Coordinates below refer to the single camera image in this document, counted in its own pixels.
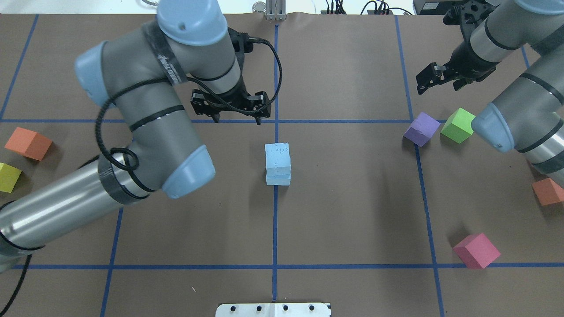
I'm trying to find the aluminium frame post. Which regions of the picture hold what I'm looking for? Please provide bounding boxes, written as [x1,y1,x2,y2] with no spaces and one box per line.
[264,0,287,21]

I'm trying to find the light blue foam block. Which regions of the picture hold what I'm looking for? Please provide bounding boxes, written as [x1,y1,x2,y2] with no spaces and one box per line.
[264,143,291,177]
[266,174,291,186]

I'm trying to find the green foam block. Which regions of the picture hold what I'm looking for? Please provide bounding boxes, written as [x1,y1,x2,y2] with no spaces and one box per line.
[441,108,476,144]

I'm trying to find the orange foam block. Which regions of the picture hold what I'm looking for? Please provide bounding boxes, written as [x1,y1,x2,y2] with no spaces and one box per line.
[4,127,52,161]
[532,178,564,206]

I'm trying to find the orange foam block right side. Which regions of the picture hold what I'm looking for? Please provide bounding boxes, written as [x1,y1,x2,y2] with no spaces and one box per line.
[532,178,564,206]

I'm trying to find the small metal cylinder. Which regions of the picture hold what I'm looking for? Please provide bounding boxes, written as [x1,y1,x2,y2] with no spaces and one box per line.
[252,1,267,13]

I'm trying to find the pink foam block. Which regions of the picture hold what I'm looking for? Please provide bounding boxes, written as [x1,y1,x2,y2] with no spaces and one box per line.
[453,233,501,269]

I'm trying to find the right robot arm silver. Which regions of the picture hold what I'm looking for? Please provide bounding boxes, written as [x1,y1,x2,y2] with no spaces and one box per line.
[416,0,564,185]

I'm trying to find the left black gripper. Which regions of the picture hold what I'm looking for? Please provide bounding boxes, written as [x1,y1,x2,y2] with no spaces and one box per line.
[190,31,271,125]

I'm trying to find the purple foam block right side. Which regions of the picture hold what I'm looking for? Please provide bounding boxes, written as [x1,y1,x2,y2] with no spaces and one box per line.
[403,112,441,147]

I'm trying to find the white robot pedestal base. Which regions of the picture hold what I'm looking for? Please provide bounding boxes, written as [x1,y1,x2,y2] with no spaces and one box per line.
[215,302,332,317]

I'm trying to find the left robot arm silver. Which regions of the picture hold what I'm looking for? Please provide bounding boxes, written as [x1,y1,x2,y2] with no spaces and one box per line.
[1,0,273,272]

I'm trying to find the orange foam block left side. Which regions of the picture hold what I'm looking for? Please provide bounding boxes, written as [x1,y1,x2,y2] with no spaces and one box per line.
[4,127,52,161]

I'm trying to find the yellow foam block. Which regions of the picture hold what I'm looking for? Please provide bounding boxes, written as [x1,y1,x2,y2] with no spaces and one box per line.
[0,162,22,193]

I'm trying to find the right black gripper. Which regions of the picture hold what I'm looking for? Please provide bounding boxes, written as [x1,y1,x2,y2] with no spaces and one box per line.
[416,0,498,96]

